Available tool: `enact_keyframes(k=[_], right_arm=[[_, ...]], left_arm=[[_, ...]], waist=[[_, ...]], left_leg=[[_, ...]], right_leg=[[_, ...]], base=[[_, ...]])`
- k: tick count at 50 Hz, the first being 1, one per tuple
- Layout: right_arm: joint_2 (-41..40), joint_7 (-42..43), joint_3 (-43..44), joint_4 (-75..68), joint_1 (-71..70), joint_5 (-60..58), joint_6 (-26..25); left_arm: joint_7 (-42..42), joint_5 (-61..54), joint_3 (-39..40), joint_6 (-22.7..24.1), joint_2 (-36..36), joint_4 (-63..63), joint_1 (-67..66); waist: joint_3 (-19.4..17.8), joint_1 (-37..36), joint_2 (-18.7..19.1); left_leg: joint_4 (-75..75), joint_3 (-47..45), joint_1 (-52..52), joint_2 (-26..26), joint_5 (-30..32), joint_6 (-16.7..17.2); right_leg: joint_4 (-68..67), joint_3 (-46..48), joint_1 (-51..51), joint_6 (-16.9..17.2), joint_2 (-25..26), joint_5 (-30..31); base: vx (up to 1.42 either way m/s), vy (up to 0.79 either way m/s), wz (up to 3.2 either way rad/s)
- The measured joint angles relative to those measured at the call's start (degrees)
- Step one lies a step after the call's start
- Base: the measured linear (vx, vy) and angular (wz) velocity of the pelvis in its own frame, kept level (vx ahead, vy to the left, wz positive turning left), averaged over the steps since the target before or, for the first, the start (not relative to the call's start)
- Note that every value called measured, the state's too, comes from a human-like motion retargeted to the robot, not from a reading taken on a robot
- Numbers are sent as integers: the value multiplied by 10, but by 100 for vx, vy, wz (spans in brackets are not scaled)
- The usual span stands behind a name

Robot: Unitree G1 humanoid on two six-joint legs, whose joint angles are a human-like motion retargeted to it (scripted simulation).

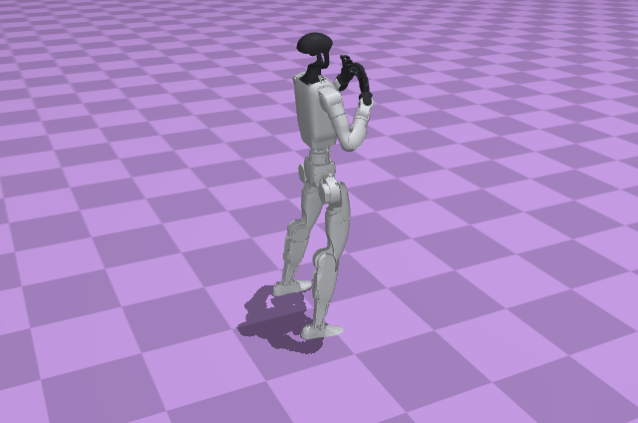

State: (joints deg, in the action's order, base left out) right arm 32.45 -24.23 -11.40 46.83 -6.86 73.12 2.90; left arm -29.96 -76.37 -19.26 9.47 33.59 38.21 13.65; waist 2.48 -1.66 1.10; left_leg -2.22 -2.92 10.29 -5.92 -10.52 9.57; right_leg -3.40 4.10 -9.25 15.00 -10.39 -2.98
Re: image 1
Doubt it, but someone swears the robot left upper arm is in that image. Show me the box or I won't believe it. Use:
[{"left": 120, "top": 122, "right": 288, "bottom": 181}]
[{"left": 293, "top": 71, "right": 306, "bottom": 85}]

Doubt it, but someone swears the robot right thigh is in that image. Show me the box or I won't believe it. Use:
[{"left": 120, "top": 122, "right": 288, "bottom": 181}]
[{"left": 312, "top": 174, "right": 351, "bottom": 268}]

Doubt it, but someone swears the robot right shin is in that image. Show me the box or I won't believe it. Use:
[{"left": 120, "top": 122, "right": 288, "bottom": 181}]
[{"left": 312, "top": 253, "right": 340, "bottom": 329}]

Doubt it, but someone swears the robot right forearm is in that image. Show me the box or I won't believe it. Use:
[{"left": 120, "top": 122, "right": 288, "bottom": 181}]
[{"left": 348, "top": 97, "right": 374, "bottom": 148}]

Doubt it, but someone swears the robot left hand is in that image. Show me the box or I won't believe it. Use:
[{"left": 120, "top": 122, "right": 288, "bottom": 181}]
[{"left": 336, "top": 55, "right": 356, "bottom": 91}]

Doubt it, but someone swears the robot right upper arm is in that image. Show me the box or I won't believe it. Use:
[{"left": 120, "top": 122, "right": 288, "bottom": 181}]
[{"left": 318, "top": 87, "right": 361, "bottom": 152}]

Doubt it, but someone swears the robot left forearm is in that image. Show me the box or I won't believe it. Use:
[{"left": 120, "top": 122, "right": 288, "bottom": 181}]
[{"left": 332, "top": 79, "right": 348, "bottom": 93}]

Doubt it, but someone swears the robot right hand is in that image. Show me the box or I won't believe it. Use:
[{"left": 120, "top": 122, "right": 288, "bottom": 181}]
[{"left": 349, "top": 63, "right": 373, "bottom": 106}]

